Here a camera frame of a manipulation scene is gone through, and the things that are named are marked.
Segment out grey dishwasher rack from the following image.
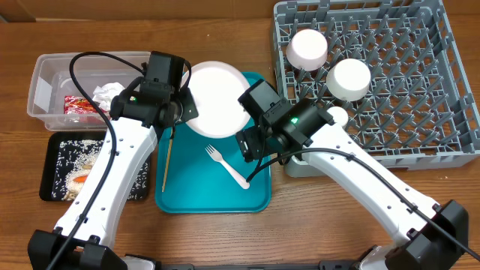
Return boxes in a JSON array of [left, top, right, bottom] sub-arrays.
[[272, 0, 479, 170]]

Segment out orange carrot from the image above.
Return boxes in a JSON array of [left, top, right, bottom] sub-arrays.
[[73, 175, 88, 183]]

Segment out bowl with rice and nuts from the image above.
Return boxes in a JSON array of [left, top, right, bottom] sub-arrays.
[[286, 29, 328, 71]]

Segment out white plastic fork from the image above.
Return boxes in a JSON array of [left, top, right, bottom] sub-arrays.
[[205, 145, 250, 190]]

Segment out spilled rice and nuts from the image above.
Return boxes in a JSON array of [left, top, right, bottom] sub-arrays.
[[52, 139, 149, 201]]

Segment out wooden chopstick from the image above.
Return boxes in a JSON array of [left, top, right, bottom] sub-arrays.
[[161, 127, 176, 193]]

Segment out red snack wrapper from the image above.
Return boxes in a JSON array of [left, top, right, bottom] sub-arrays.
[[64, 95, 104, 125]]

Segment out teal plastic tray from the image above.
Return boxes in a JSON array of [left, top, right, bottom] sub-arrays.
[[155, 72, 272, 213]]

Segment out white bowl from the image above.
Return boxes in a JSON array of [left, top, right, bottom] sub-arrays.
[[326, 58, 371, 101]]

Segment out large white plate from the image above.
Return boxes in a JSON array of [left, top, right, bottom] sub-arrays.
[[181, 61, 251, 139]]

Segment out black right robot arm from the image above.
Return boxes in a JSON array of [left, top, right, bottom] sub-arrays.
[[235, 79, 479, 269]]

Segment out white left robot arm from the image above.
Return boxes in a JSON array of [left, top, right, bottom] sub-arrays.
[[28, 51, 199, 269]]

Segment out clear plastic bin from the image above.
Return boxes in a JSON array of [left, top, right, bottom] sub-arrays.
[[27, 52, 141, 131]]

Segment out black tray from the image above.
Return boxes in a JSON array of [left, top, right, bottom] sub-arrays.
[[38, 130, 152, 203]]

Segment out frosted white cup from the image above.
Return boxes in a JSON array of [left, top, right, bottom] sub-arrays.
[[327, 106, 349, 128]]

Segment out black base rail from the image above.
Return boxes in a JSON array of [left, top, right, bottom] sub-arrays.
[[123, 259, 368, 270]]

